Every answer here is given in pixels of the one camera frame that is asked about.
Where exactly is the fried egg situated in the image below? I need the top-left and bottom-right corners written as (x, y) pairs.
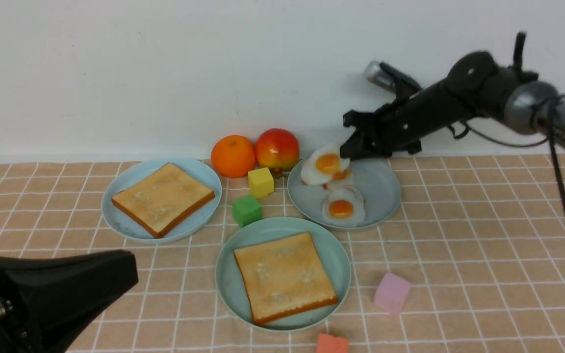
top-left (321, 185), bottom-right (366, 227)
top-left (300, 144), bottom-right (351, 186)

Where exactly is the orange fruit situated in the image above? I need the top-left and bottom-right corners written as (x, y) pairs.
top-left (210, 135), bottom-right (256, 178)

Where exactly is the grey blue plate right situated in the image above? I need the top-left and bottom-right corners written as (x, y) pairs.
top-left (287, 159), bottom-right (402, 231)

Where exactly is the toast slice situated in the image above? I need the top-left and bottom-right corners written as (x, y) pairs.
top-left (112, 163), bottom-right (214, 238)
top-left (233, 232), bottom-right (339, 327)

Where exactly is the light blue plate left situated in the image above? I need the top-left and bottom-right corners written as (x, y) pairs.
top-left (101, 158), bottom-right (222, 244)

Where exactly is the red orange foam cube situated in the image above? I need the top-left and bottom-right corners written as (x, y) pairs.
top-left (316, 333), bottom-right (350, 353)

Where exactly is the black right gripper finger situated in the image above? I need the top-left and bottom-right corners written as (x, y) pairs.
top-left (339, 129), bottom-right (391, 160)

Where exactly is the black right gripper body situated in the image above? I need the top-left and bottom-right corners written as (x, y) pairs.
top-left (343, 62), bottom-right (474, 155)

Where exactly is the yellow foam cube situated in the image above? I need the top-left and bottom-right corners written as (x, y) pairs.
top-left (248, 167), bottom-right (275, 199)

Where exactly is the pink foam cube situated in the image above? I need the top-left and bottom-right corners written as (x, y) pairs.
top-left (374, 273), bottom-right (412, 316)

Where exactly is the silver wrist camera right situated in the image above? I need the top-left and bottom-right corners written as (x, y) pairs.
top-left (363, 60), bottom-right (395, 93)

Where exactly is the green foam cube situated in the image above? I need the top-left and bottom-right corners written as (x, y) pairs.
top-left (231, 194), bottom-right (263, 227)

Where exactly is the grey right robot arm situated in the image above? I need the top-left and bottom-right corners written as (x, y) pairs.
top-left (339, 32), bottom-right (565, 159)

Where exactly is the green centre plate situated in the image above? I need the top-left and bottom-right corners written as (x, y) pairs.
top-left (215, 217), bottom-right (352, 333)

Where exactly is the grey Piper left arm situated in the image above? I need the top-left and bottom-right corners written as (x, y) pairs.
top-left (0, 250), bottom-right (138, 353)

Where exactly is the red yellow apple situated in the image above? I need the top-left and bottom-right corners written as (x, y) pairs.
top-left (255, 128), bottom-right (300, 172)

